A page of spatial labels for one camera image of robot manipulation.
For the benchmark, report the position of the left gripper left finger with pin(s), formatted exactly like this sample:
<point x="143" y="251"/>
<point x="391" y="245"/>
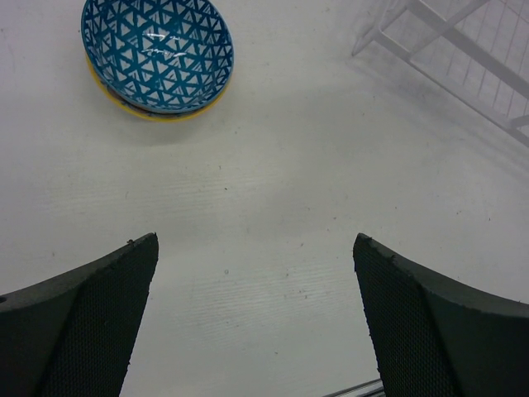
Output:
<point x="73" y="334"/>

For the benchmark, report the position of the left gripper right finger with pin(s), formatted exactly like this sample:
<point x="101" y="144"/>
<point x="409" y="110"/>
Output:
<point x="434" y="336"/>

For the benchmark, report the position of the yellow blue patterned bowl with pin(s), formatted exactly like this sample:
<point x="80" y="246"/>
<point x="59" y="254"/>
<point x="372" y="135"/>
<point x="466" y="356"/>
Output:
<point x="147" y="114"/>

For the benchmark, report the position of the blue triangle pattern bowl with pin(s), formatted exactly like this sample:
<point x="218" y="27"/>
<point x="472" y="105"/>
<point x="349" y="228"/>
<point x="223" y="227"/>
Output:
<point x="163" y="56"/>

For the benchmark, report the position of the white wire dish rack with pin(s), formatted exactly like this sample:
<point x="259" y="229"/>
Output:
<point x="475" y="50"/>

